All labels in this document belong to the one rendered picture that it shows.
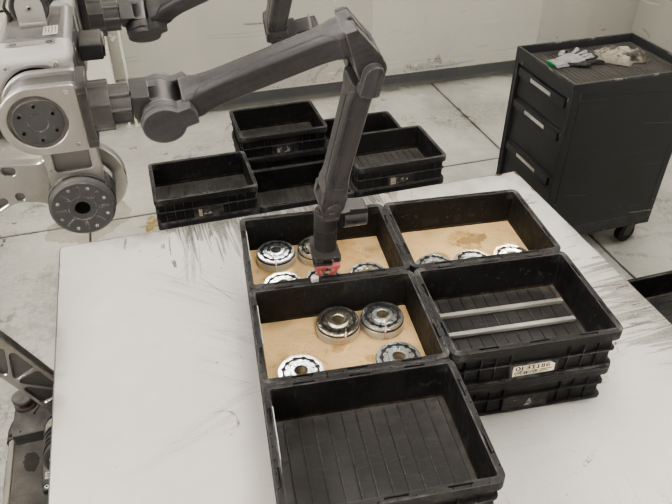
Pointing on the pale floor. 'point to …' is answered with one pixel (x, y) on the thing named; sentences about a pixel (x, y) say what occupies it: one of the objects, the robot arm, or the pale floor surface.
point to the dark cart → (591, 132)
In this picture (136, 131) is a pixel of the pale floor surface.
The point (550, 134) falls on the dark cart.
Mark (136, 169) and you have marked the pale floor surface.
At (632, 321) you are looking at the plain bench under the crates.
